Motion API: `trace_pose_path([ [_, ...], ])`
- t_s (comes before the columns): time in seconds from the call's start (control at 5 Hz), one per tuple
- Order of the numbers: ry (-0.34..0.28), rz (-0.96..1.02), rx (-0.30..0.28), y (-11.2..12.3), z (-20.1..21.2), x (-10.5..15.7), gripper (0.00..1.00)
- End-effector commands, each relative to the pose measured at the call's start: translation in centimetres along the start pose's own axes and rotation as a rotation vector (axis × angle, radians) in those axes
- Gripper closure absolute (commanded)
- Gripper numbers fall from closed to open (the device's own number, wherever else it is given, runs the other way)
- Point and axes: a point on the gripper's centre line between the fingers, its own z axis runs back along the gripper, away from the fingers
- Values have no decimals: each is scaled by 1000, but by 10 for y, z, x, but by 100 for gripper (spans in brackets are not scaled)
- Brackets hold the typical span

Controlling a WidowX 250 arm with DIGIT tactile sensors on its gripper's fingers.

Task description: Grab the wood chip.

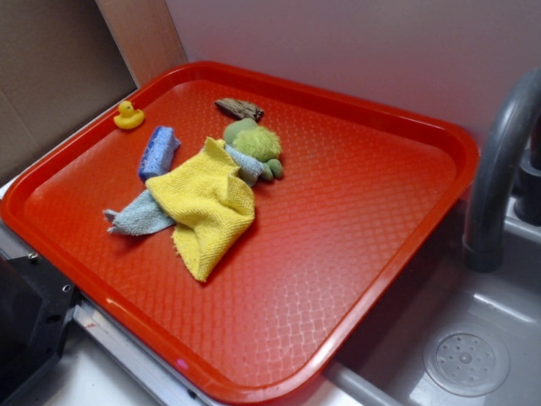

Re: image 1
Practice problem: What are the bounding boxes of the green plush toy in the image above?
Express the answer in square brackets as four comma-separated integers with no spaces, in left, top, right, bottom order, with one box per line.
[223,118,283,185]

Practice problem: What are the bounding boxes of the cardboard panel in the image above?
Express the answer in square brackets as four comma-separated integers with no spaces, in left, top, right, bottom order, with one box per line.
[1,1,135,184]

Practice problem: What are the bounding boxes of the light blue cloth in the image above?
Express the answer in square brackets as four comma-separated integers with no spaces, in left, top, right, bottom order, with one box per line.
[104,168,253,236]

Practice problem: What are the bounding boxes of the black metal bracket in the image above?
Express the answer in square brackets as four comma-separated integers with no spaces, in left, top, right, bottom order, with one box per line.
[1,257,79,405]

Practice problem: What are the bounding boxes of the grey faucet spout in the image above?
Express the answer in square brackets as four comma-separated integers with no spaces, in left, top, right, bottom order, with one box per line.
[462,68,540,272]

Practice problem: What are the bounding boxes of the yellow knit cloth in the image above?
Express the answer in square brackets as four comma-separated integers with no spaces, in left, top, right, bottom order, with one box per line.
[145,138,255,283]

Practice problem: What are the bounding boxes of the yellow rubber duck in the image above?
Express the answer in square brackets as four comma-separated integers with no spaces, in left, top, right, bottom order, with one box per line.
[113,100,145,129]

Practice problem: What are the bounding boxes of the red plastic tray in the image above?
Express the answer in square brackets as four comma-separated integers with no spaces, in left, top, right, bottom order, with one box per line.
[1,63,479,404]

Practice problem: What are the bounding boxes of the dark faucet handle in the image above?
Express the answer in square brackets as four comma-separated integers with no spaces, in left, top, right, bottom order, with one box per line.
[514,124,540,226]

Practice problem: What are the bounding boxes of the grey toy sink basin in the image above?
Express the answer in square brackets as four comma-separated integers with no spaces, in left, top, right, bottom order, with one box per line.
[325,208,540,405]

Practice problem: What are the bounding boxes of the round sink drain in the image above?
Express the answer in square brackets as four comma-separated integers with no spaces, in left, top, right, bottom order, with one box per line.
[423,323,510,398]

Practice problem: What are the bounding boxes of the brown wood chip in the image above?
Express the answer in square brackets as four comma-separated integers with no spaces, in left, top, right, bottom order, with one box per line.
[214,98,265,122]

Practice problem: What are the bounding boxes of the blue sponge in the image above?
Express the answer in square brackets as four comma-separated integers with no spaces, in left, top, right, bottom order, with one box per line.
[138,126,181,182]

